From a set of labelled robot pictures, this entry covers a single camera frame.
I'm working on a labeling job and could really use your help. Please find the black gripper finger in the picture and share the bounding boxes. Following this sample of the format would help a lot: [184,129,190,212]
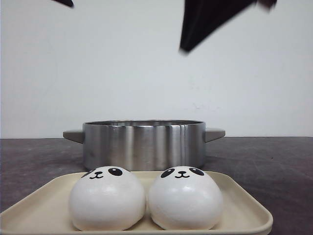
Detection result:
[179,0,254,52]
[54,0,74,7]

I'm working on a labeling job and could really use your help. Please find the panda bun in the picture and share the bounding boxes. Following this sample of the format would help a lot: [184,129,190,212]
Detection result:
[147,166,224,230]
[68,166,146,231]

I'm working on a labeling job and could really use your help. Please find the stainless steel steamer pot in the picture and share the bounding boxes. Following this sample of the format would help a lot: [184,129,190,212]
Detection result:
[63,119,225,171]

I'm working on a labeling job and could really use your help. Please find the beige plastic tray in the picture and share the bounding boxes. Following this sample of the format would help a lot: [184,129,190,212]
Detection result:
[0,171,273,235]

